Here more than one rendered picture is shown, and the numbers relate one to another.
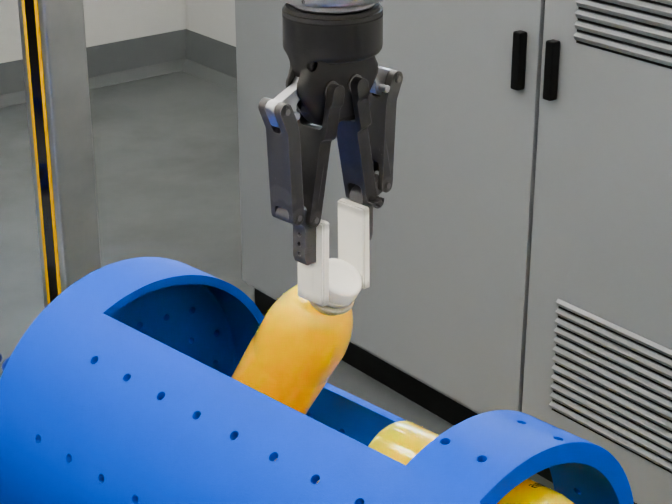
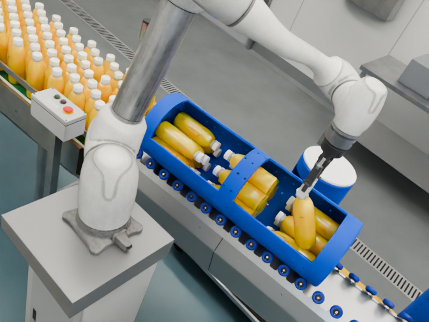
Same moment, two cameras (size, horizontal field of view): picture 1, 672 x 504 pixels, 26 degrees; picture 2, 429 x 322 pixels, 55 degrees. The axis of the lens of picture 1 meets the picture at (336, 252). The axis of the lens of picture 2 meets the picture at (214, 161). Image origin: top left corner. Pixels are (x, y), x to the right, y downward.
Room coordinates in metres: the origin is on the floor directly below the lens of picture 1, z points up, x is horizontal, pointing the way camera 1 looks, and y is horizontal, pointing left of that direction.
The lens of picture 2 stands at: (1.95, -0.73, 2.10)
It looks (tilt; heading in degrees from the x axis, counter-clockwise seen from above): 38 degrees down; 156
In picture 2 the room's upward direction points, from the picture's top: 24 degrees clockwise
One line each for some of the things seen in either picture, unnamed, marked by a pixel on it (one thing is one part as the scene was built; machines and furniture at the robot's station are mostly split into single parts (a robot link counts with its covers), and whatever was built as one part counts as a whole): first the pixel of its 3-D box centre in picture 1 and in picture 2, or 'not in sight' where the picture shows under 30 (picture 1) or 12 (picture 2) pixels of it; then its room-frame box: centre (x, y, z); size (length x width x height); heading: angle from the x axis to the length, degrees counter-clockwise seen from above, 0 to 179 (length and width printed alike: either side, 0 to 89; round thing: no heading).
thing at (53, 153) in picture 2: not in sight; (48, 206); (0.57, -0.82, 0.50); 0.04 x 0.04 x 1.00; 45
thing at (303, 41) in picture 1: (332, 61); (329, 153); (1.06, 0.00, 1.45); 0.08 x 0.07 x 0.09; 135
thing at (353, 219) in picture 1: (353, 243); (304, 190); (1.08, -0.01, 1.29); 0.03 x 0.01 x 0.07; 45
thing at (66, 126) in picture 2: not in sight; (58, 114); (0.57, -0.82, 1.05); 0.20 x 0.10 x 0.10; 45
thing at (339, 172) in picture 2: not in sight; (329, 165); (0.60, 0.43, 1.03); 0.28 x 0.28 x 0.01
